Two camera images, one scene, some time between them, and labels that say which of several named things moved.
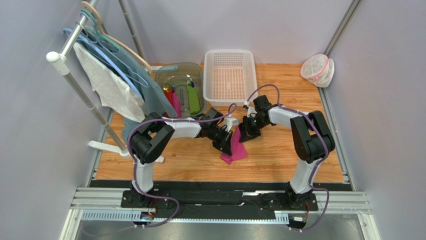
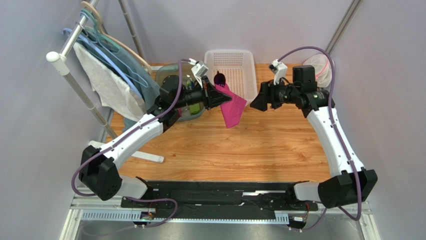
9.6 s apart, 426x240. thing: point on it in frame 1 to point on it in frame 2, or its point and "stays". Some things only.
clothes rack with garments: (61, 60) stays
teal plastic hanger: (96, 32) stays
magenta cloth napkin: (238, 149) to (232, 110)
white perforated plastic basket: (229, 76) stays
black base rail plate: (219, 200) stays
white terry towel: (114, 93) stays
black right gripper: (250, 128) to (267, 95)
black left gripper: (224, 145) to (211, 97)
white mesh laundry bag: (318, 68) stays
